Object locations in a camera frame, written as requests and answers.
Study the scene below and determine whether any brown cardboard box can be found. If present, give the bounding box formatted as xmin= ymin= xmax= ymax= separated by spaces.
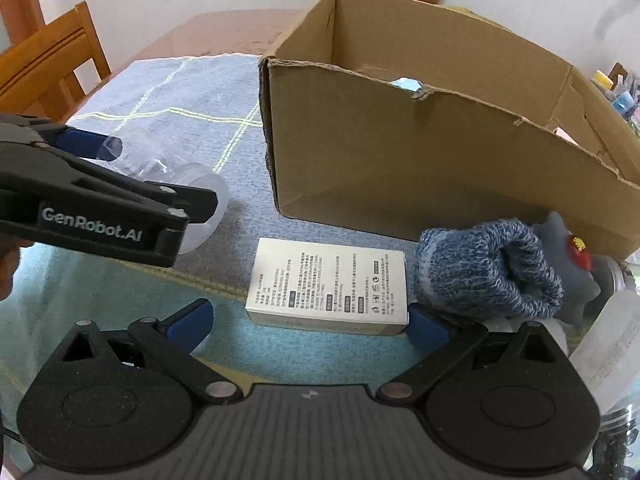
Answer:
xmin=257 ymin=0 xmax=640 ymax=261

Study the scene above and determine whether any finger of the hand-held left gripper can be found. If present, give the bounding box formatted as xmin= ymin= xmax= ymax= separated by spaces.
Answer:
xmin=0 ymin=142 xmax=218 ymax=268
xmin=0 ymin=115 xmax=123 ymax=161

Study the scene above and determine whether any clear plastic cup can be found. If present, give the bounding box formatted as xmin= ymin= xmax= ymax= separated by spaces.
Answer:
xmin=97 ymin=134 xmax=231 ymax=256

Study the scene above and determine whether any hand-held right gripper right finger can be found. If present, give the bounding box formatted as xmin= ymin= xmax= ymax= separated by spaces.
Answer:
xmin=377 ymin=304 xmax=576 ymax=406

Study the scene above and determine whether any blue checked cloth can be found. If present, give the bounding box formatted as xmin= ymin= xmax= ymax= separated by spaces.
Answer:
xmin=0 ymin=54 xmax=421 ymax=471

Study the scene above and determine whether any clear jar with clear lid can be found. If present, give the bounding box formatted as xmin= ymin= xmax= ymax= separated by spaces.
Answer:
xmin=590 ymin=252 xmax=640 ymax=303

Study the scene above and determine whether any white printed box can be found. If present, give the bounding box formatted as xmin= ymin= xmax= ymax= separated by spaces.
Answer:
xmin=245 ymin=237 xmax=410 ymax=337

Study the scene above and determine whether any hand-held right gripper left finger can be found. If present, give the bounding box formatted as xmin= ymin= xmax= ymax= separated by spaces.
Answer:
xmin=50 ymin=298 xmax=240 ymax=406

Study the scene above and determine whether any small blue cap bottle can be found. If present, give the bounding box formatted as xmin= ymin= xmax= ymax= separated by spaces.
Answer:
xmin=611 ymin=80 xmax=637 ymax=121

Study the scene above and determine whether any grey plush toy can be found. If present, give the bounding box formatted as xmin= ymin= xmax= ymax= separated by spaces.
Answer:
xmin=530 ymin=210 xmax=603 ymax=322

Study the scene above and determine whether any translucent white plastic container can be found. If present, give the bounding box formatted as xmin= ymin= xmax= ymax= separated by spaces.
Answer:
xmin=570 ymin=292 xmax=640 ymax=413

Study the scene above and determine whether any blue knit sock roll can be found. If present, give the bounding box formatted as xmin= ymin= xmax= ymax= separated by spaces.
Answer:
xmin=416 ymin=217 xmax=565 ymax=322

